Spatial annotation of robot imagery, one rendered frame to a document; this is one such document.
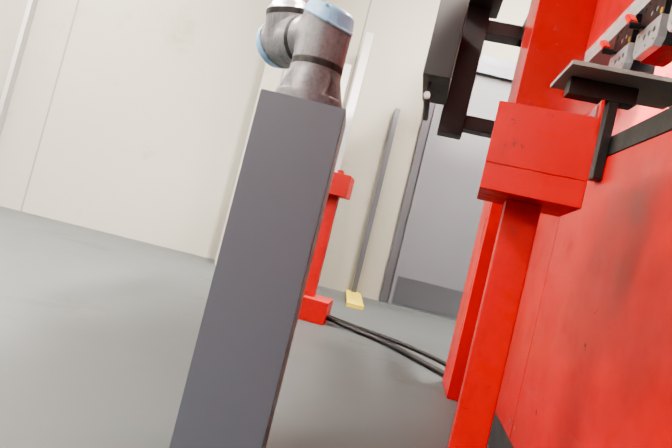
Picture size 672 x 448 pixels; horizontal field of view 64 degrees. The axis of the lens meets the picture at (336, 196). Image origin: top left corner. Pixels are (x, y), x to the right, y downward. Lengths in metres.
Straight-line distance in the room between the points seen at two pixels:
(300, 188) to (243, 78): 3.58
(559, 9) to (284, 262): 1.63
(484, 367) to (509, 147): 0.38
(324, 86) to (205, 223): 3.47
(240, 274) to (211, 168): 3.47
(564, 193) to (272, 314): 0.59
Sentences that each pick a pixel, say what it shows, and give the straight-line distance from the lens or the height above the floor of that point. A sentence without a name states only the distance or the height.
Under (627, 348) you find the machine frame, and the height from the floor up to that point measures 0.46.
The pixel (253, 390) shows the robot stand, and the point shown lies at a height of 0.18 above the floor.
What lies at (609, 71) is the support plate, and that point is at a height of 0.99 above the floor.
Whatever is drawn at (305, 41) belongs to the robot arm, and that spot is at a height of 0.90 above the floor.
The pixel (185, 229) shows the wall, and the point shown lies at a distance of 4.58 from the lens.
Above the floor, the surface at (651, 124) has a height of 0.86.
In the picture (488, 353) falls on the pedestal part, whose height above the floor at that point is 0.39.
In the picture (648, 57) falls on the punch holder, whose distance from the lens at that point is 1.70.
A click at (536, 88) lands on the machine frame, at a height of 1.23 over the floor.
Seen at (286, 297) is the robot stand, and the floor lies 0.38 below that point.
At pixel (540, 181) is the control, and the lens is 0.92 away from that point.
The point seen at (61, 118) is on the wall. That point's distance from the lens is 5.05.
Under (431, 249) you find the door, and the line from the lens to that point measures 4.40.
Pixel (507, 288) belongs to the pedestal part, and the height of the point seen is 0.51.
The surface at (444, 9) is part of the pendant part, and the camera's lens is 2.43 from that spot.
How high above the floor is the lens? 0.55
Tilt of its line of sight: 3 degrees up
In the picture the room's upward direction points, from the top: 14 degrees clockwise
